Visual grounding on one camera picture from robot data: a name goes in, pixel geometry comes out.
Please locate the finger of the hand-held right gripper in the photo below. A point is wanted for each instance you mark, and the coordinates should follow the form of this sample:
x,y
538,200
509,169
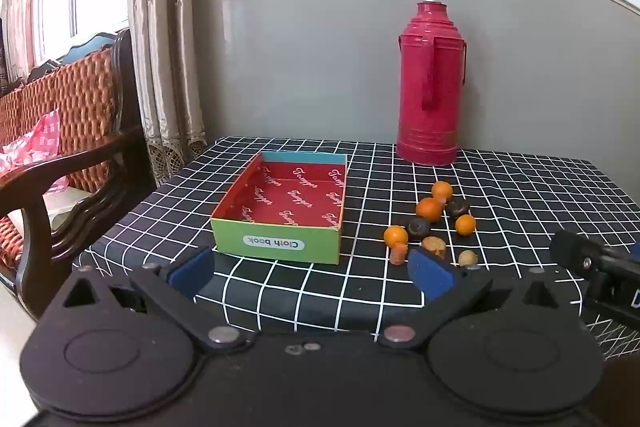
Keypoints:
x,y
575,252

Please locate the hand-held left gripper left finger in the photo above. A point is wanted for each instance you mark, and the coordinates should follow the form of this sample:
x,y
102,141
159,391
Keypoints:
x,y
192,269

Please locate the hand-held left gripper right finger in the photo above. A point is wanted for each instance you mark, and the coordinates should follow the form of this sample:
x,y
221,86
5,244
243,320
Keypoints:
x,y
430,272

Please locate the orange tangerine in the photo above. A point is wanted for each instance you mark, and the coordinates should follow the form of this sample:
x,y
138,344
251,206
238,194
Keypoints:
x,y
442,190
429,209
465,225
395,235

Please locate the green and red cardboard box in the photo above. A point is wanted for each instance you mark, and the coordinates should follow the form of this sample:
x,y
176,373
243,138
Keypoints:
x,y
287,207

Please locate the dark chocolate doughnut right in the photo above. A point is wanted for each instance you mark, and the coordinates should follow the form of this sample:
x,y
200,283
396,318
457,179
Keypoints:
x,y
457,207

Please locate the black white checkered tablecloth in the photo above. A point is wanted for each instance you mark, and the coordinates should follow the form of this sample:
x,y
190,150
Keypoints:
x,y
310,287

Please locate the white paper sheet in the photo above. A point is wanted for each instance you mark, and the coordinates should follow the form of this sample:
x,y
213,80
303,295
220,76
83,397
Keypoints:
x,y
55,207

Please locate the red thermos flask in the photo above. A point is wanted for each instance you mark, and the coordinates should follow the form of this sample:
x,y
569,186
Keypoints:
x,y
432,82

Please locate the wooden sofa with woven cushions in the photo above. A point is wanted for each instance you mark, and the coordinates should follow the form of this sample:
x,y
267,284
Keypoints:
x,y
75,107

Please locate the pink checkered plastic bag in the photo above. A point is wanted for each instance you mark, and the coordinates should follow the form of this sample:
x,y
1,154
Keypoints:
x,y
30,147

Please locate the beige lace curtain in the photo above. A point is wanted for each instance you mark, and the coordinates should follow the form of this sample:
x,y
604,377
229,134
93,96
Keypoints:
x,y
165,57

